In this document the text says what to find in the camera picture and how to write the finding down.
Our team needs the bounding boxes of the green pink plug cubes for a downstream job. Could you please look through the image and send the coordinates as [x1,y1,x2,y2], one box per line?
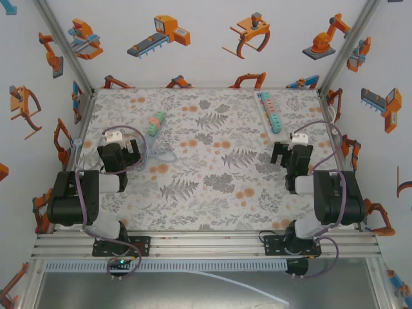
[145,119,167,149]

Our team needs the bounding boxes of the black cable connector box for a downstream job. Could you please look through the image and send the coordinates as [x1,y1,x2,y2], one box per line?
[286,259,309,277]

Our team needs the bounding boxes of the long white power strip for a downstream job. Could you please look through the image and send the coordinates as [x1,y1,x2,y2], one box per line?
[254,91,288,142]

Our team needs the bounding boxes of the white slotted cable duct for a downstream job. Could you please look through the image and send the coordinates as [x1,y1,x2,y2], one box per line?
[44,260,288,272]

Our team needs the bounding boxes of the aluminium front frame rail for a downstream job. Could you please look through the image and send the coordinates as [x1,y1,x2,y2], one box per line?
[30,233,382,260]

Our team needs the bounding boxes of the aluminium frame leg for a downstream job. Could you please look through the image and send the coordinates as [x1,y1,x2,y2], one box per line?
[17,259,46,309]
[366,257,398,309]

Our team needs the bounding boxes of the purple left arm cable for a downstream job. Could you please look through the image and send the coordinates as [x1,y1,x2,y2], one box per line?
[75,124,149,281]

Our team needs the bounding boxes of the grey metal shelf panel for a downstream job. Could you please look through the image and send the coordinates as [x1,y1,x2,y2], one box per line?
[33,270,380,309]

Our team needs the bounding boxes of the aluminium frame post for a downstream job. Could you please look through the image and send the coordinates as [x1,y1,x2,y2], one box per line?
[317,0,383,94]
[33,0,97,94]

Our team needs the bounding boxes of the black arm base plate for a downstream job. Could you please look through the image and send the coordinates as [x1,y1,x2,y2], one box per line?
[263,234,322,258]
[92,236,152,258]

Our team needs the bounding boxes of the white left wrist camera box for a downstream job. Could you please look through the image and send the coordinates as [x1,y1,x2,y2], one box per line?
[102,129,125,145]

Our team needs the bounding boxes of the floral patterned table mat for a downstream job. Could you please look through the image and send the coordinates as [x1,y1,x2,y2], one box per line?
[59,87,359,233]

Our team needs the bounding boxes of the aluminium side rail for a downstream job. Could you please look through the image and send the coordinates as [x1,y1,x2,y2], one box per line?
[317,88,366,232]
[35,88,97,238]

